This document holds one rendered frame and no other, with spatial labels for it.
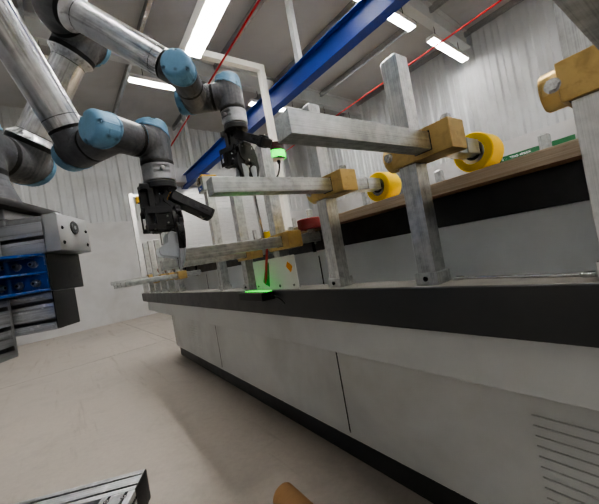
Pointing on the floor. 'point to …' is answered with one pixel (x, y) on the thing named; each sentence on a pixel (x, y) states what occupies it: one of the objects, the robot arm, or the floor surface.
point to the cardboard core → (289, 495)
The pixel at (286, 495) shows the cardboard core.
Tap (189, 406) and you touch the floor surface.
